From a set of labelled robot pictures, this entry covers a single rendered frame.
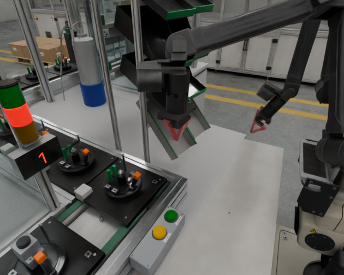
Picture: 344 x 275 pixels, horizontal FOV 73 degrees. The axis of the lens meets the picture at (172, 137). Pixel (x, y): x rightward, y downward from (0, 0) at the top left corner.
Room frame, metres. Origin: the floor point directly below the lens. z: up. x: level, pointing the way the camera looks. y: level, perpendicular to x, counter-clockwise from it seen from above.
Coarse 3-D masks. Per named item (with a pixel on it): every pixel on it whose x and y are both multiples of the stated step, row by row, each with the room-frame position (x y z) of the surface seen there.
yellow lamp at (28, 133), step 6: (24, 126) 0.49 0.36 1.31; (30, 126) 0.50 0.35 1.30; (18, 132) 0.48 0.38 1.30; (24, 132) 0.48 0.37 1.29; (30, 132) 0.49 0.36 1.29; (36, 132) 0.51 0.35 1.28; (18, 138) 0.48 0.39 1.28; (24, 138) 0.48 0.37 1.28; (30, 138) 0.49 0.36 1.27; (36, 138) 0.50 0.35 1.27
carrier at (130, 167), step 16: (112, 176) 0.64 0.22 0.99; (128, 176) 0.64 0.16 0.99; (144, 176) 0.66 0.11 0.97; (160, 176) 0.66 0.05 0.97; (80, 192) 0.56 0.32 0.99; (96, 192) 0.58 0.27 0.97; (112, 192) 0.55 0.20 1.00; (128, 192) 0.56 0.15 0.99; (144, 192) 0.58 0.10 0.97; (96, 208) 0.51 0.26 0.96; (112, 208) 0.51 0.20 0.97; (128, 208) 0.51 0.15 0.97; (128, 224) 0.45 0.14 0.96
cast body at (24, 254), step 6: (24, 234) 0.34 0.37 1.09; (18, 240) 0.32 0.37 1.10; (24, 240) 0.32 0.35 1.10; (30, 240) 0.32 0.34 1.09; (36, 240) 0.32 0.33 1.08; (12, 246) 0.31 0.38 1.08; (18, 246) 0.30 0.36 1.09; (24, 246) 0.30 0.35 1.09; (30, 246) 0.31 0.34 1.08; (36, 246) 0.32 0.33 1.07; (18, 252) 0.29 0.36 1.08; (24, 252) 0.29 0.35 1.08; (30, 252) 0.30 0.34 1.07; (24, 258) 0.29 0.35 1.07; (30, 258) 0.29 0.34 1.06; (30, 264) 0.28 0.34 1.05; (36, 264) 0.29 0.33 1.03
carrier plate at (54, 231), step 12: (36, 228) 0.43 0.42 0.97; (48, 228) 0.43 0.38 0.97; (60, 228) 0.43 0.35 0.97; (60, 240) 0.39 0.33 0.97; (72, 240) 0.39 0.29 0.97; (84, 240) 0.39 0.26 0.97; (12, 252) 0.36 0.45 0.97; (72, 252) 0.36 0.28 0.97; (84, 252) 0.36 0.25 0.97; (96, 252) 0.36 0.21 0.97; (0, 264) 0.32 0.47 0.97; (72, 264) 0.32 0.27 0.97; (84, 264) 0.32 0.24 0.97; (96, 264) 0.33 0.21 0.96
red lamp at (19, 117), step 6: (18, 108) 0.49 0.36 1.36; (24, 108) 0.50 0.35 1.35; (6, 114) 0.48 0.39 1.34; (12, 114) 0.48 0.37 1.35; (18, 114) 0.48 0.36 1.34; (24, 114) 0.49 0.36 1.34; (30, 114) 0.51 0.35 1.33; (12, 120) 0.48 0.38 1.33; (18, 120) 0.48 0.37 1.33; (24, 120) 0.49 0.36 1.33; (30, 120) 0.50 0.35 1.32; (12, 126) 0.48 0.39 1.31; (18, 126) 0.48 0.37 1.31
